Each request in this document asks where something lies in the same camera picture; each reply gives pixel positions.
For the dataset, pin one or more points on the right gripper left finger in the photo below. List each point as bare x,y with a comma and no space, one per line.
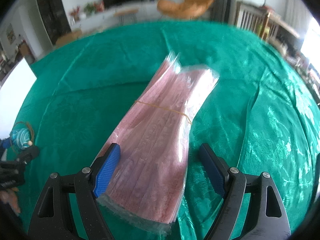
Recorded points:
66,202

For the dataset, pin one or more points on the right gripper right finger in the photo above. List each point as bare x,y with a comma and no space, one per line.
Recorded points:
265,218

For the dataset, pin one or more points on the red teal packaged item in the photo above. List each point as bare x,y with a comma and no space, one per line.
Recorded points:
21,136

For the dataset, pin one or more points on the pink plastic bag bundle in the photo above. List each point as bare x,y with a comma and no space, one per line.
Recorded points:
143,179

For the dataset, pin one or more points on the green tablecloth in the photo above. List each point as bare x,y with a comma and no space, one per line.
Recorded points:
259,117

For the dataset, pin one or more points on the cardboard box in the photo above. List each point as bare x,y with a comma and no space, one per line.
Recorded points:
68,38

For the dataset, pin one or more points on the red flower plant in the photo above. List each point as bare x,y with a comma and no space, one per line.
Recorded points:
74,13

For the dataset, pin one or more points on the dark bookshelf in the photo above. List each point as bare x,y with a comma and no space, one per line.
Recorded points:
54,18

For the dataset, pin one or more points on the wooden bench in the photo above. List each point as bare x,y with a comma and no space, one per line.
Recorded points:
122,14

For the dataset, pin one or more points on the white tv cabinet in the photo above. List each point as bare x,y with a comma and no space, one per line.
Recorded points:
102,20

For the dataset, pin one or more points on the wooden dining chair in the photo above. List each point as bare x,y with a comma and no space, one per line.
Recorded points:
251,18

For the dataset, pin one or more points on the grey curtain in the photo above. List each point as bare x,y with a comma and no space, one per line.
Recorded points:
220,11

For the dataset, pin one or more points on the orange lounge chair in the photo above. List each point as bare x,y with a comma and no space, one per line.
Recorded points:
187,10

